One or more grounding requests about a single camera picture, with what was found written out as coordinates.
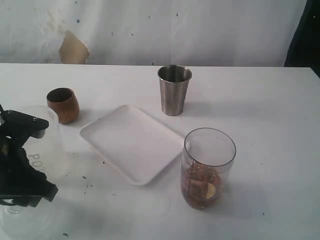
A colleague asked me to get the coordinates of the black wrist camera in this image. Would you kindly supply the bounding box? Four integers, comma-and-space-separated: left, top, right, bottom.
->
0, 105, 49, 146

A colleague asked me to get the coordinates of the translucent plastic POT container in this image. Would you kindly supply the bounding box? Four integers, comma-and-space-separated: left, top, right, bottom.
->
18, 105, 69, 186

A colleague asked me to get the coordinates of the white rectangular tray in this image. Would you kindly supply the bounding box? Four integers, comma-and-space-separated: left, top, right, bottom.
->
78, 105, 184, 186

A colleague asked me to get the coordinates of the stainless steel cup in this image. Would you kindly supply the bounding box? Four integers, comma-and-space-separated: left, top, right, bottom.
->
157, 65, 192, 117

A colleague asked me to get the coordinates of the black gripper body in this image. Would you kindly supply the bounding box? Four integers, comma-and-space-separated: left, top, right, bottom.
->
0, 134, 33, 198

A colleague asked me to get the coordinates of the clear measuring cup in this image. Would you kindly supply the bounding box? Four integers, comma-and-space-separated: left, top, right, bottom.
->
180, 127, 237, 209

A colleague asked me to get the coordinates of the clear dome lid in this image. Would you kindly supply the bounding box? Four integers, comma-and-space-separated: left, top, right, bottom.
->
0, 199, 59, 240

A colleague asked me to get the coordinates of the brown wooden cup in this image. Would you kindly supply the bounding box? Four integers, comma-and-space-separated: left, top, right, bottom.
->
46, 87, 80, 125

